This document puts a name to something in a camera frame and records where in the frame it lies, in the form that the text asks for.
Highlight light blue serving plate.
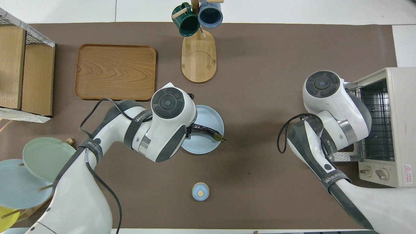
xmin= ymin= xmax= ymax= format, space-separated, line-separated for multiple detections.
xmin=180 ymin=105 xmax=225 ymax=155

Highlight dark purple eggplant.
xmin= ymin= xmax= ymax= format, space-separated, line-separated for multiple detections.
xmin=187 ymin=123 xmax=226 ymax=142

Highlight glass oven door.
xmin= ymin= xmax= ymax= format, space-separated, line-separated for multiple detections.
xmin=330 ymin=81 xmax=363 ymax=162

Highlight cream toaster oven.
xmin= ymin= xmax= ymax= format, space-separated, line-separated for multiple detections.
xmin=344 ymin=67 xmax=416 ymax=189

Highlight wooden mug tree stand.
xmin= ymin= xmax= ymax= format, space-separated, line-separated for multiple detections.
xmin=172 ymin=0 xmax=224 ymax=84

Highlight brown paper table mat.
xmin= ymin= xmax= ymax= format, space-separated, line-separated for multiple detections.
xmin=0 ymin=22 xmax=414 ymax=229

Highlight dark green mug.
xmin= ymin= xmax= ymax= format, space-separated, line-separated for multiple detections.
xmin=172 ymin=3 xmax=201 ymax=37

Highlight blue mug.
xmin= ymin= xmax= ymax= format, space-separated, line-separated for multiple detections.
xmin=198 ymin=0 xmax=224 ymax=29

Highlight wooden serving tray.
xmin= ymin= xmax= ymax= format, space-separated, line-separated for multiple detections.
xmin=74 ymin=44 xmax=157 ymax=101

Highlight pale green plate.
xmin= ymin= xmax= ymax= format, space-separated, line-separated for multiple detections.
xmin=22 ymin=137 xmax=77 ymax=183

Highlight wooden plate rack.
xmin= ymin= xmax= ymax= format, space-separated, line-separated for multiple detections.
xmin=15 ymin=138 xmax=74 ymax=223

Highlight light blue racked plate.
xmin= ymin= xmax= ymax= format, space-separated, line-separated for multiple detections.
xmin=0 ymin=159 xmax=54 ymax=210

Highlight yellow plate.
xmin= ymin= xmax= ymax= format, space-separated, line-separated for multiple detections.
xmin=0 ymin=206 xmax=20 ymax=232

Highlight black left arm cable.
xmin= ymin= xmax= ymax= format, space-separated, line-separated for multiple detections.
xmin=80 ymin=97 xmax=122 ymax=234

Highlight oven wire rack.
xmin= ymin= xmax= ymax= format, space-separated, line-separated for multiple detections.
xmin=359 ymin=85 xmax=395 ymax=161

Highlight wooden shelf with wire mesh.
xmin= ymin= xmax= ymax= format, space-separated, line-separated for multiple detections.
xmin=0 ymin=8 xmax=56 ymax=123

